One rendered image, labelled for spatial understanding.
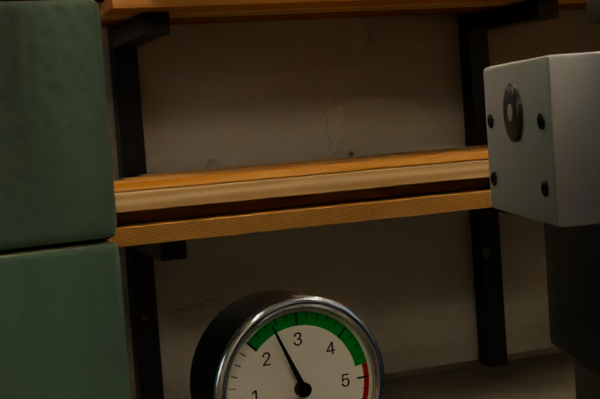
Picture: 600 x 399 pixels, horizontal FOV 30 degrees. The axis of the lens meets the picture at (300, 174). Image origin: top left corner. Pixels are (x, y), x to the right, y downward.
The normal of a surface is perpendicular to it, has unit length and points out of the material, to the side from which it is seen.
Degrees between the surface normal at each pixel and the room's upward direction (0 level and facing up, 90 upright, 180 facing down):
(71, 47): 90
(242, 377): 90
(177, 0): 90
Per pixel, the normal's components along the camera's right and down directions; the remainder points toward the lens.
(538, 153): -0.99, 0.07
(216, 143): 0.34, 0.02
